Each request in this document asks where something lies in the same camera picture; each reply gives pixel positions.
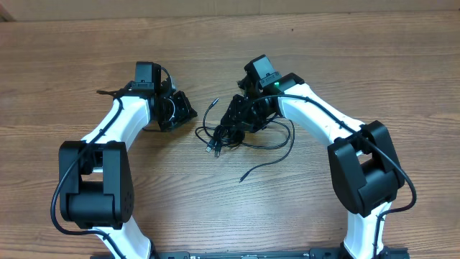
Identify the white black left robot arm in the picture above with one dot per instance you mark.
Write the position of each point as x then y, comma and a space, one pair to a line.
95, 192

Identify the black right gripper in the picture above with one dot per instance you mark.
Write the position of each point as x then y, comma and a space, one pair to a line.
237, 118

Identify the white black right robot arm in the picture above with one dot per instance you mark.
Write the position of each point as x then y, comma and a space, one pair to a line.
365, 170

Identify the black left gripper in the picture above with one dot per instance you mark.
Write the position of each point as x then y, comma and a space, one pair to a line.
184, 110

